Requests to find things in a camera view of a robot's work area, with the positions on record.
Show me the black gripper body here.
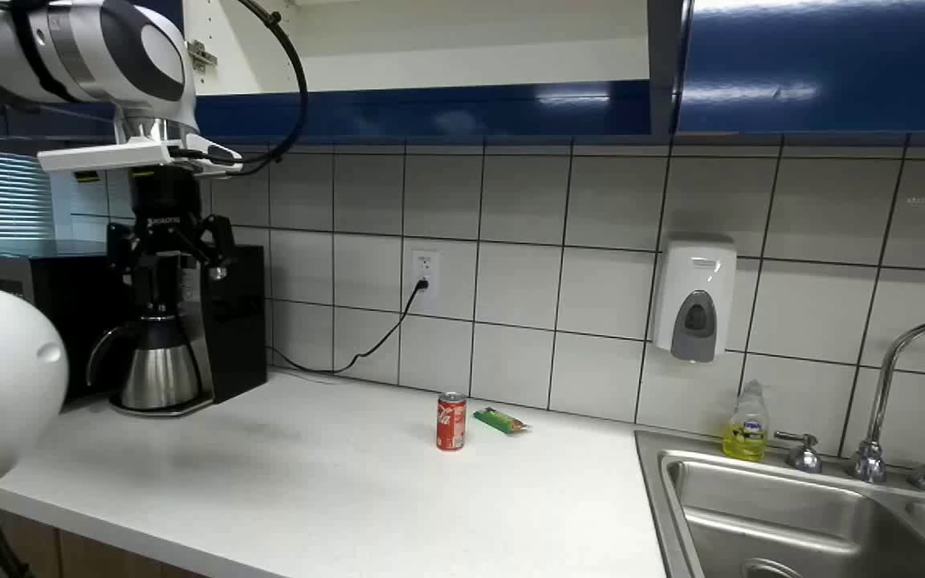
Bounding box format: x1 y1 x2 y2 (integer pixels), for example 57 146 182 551
128 167 209 257

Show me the red soda can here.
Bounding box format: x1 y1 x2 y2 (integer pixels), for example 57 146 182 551
435 389 473 455

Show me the wooden base cabinet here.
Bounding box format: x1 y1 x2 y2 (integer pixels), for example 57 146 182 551
0 504 212 578

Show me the closed blue cabinet door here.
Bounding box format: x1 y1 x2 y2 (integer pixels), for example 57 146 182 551
674 0 925 137

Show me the black coffee maker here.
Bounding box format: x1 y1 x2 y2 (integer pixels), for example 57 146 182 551
108 242 270 415

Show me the black microwave oven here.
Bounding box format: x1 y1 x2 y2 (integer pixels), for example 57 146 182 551
0 246 131 408

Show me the stainless steel coffee carafe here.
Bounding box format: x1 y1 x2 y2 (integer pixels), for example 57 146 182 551
85 311 216 417

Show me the green snack packet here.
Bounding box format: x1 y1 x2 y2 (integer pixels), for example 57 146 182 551
468 404 534 440

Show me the yellow dish soap bottle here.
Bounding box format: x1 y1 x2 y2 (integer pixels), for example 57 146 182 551
721 377 770 467

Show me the stainless steel sink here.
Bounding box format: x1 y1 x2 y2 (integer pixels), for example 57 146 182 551
634 426 925 578

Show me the chrome sink faucet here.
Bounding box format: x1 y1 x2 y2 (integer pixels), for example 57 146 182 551
770 311 925 498

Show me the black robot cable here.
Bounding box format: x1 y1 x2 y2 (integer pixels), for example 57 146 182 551
227 0 313 176

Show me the black power cord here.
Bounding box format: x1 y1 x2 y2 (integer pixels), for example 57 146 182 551
267 277 432 383

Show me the white wall outlet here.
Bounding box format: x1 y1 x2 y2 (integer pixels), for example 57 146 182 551
405 245 446 316

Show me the white wall soap dispenser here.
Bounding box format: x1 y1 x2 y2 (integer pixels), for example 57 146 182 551
649 235 743 367

